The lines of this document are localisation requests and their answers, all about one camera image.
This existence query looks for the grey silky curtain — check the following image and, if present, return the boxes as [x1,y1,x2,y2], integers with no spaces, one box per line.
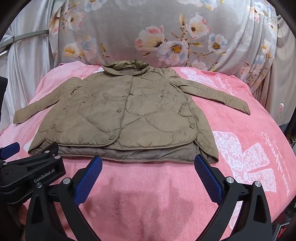
[0,14,61,133]

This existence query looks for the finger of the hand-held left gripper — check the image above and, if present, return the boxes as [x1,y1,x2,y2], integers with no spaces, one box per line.
[0,142,20,156]
[23,142,62,163]

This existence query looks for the tan quilted jacket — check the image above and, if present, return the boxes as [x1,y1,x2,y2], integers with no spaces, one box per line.
[13,59,251,164]

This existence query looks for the metal rod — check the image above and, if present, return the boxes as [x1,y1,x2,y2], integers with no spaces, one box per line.
[0,30,50,50]

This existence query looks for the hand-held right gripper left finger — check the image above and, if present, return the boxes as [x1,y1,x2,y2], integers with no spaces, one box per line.
[25,156,103,241]

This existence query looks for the grey floral quilt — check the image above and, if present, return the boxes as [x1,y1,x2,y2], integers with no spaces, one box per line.
[47,0,281,94]

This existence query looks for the pink printed blanket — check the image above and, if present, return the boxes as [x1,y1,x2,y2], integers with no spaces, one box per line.
[0,61,296,241]

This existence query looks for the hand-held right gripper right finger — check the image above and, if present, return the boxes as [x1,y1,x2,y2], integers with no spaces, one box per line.
[194,154,273,241]

